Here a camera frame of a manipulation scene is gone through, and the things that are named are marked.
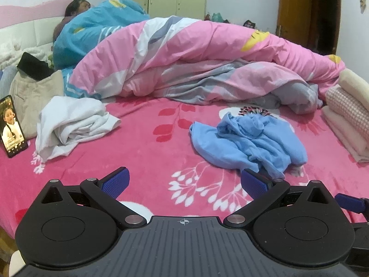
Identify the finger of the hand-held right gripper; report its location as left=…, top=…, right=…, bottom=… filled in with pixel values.
left=338, top=193, right=367, bottom=214

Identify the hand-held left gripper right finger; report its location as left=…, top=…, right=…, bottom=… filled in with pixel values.
left=223, top=168, right=336, bottom=228

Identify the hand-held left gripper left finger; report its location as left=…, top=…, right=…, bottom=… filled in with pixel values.
left=37, top=166, right=147, bottom=228

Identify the blue t-shirt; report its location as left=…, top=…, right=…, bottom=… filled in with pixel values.
left=189, top=111, right=308, bottom=179

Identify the pale pink folded cloth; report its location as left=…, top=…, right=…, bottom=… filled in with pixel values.
left=321, top=105, right=369, bottom=162

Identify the white garment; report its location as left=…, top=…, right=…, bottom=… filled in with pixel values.
left=35, top=96, right=122, bottom=160

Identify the pink checked folded cloth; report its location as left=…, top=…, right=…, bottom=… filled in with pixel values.
left=326, top=88, right=369, bottom=151

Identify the beige garment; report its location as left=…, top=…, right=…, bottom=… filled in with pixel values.
left=10, top=69, right=68, bottom=139

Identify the cream folded towel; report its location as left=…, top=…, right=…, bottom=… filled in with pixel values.
left=339, top=69, right=369, bottom=110

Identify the smartphone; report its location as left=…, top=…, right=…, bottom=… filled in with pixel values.
left=0, top=95, right=29, bottom=159

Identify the black cloth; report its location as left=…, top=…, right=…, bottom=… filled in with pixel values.
left=17, top=52, right=55, bottom=82

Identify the light blue denim garment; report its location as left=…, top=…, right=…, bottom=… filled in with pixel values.
left=0, top=65, right=18, bottom=99

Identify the pink patterned quilt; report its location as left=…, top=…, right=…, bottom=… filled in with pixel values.
left=69, top=15, right=346, bottom=114

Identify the teal patterned quilt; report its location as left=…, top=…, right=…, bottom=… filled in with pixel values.
left=53, top=0, right=151, bottom=99

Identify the white fluffy blanket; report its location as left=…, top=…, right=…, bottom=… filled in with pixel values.
left=0, top=42, right=49, bottom=67

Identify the wooden door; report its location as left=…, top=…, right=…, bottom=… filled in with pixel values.
left=277, top=0, right=342, bottom=55

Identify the pink and white headboard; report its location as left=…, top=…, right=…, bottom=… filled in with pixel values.
left=0, top=0, right=75, bottom=55

